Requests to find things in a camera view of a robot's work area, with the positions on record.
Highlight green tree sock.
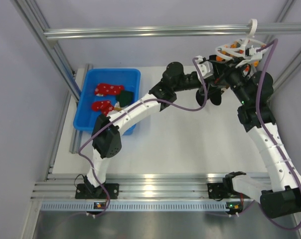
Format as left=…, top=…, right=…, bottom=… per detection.
left=116, top=90, right=134, bottom=108

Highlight red santa sock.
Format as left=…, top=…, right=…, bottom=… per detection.
left=91, top=100, right=114, bottom=116

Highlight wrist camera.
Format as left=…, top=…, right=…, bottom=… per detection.
left=235, top=47, right=263, bottom=68
left=193, top=56, right=214, bottom=80

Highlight aluminium frame post left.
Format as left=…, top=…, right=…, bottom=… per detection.
left=11, top=0, right=81, bottom=102

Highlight short aluminium profile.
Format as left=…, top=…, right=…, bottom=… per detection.
left=69, top=64, right=95, bottom=154

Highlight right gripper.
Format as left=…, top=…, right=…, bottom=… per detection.
left=209, top=56, right=251, bottom=105

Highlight white round clip hanger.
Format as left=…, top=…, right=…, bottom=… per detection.
left=215, top=19, right=268, bottom=61

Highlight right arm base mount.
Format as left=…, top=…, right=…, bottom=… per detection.
left=207, top=183, right=240, bottom=201

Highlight slotted cable duct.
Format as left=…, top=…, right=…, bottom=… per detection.
left=41, top=201, right=242, bottom=212

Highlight blue plastic bin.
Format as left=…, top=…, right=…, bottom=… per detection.
left=87, top=68, right=141, bottom=133

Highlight black striped sock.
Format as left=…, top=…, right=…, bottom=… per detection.
left=195, top=85, right=222, bottom=106

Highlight red snowflake sock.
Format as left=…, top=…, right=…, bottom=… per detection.
left=94, top=83, right=125, bottom=96

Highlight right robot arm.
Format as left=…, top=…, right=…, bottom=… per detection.
left=222, top=60, right=301, bottom=219

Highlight orange clothes peg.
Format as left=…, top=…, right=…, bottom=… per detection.
left=216, top=55, right=225, bottom=62

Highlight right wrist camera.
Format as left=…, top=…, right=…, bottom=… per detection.
left=235, top=47, right=263, bottom=68

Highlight horizontal aluminium rail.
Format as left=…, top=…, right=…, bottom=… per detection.
left=44, top=22, right=301, bottom=40

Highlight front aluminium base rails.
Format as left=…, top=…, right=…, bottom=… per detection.
left=31, top=173, right=225, bottom=201

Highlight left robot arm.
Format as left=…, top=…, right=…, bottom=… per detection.
left=84, top=55, right=226, bottom=198

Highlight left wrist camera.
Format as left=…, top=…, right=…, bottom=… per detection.
left=193, top=56, right=214, bottom=80

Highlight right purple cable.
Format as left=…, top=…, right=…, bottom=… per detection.
left=240, top=38, right=301, bottom=231

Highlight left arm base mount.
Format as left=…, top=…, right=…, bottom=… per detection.
left=75, top=183, right=119, bottom=200

